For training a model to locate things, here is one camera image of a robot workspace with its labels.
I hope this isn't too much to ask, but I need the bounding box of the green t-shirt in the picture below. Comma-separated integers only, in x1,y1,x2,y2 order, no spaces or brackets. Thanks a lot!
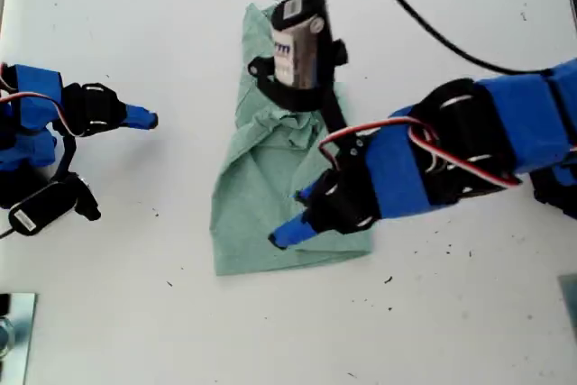
210,2,375,277

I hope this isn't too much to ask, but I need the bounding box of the large steel plate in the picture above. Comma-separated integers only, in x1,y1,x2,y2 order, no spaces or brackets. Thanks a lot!
0,292,37,385

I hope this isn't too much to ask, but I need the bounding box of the arm red white wire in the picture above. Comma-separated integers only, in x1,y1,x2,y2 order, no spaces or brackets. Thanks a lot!
0,62,87,139
317,116,523,188

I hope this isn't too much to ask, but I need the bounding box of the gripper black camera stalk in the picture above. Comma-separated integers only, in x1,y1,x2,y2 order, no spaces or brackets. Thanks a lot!
49,132,101,223
246,37,375,165

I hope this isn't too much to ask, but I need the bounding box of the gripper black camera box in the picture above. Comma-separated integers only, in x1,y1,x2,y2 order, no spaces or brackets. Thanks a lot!
270,0,334,89
8,179,81,238

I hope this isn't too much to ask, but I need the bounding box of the steel post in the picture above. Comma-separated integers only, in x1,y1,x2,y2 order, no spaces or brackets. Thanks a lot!
0,316,15,359

